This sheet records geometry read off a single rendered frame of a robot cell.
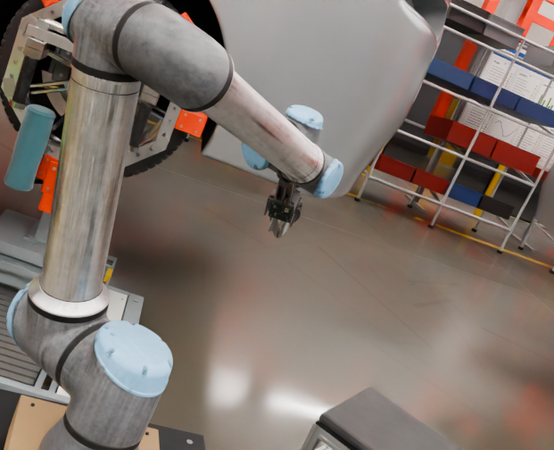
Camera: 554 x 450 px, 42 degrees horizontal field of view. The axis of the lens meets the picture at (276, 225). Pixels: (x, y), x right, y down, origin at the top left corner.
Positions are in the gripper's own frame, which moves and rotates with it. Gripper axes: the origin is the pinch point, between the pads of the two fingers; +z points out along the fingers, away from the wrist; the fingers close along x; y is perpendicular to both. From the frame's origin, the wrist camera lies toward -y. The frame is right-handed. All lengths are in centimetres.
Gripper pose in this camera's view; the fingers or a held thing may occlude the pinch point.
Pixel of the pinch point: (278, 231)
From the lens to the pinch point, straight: 191.1
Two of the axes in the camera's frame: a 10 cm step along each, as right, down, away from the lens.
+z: -1.9, 8.0, 5.7
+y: -3.0, 5.1, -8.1
